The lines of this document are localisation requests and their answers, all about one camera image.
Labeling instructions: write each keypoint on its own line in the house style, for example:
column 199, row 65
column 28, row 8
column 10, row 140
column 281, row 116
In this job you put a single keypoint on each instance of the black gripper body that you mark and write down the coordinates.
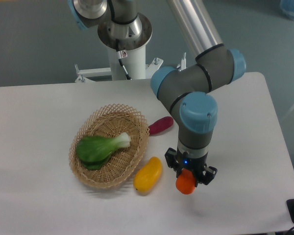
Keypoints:
column 193, row 160

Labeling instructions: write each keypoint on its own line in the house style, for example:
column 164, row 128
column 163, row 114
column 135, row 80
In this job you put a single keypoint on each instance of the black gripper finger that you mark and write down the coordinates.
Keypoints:
column 172, row 162
column 204, row 175

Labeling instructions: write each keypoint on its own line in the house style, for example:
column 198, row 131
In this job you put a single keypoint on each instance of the orange toy fruit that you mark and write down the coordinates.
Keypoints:
column 185, row 182

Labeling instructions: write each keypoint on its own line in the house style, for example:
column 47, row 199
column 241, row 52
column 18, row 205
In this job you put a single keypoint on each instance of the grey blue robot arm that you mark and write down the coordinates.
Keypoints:
column 184, row 93

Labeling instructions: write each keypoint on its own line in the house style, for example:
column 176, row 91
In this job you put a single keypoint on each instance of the yellow mango toy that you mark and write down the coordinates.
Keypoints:
column 148, row 175

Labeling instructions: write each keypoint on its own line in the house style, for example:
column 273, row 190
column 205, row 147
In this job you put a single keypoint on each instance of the purple sweet potato toy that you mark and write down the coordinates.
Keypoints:
column 160, row 125

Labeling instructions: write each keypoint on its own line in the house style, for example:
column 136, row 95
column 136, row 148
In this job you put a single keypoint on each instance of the woven wicker basket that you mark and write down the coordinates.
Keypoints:
column 110, row 121

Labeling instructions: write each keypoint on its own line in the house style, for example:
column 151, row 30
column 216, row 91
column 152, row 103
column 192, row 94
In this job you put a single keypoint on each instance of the green bok choy toy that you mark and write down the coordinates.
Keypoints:
column 95, row 151

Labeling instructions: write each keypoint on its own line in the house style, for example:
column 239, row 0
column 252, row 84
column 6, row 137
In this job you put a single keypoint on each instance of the blue bag in corner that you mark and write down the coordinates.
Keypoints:
column 287, row 8

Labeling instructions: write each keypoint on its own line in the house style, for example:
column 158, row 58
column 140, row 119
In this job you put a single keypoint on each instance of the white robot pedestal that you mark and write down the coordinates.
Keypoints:
column 126, row 47

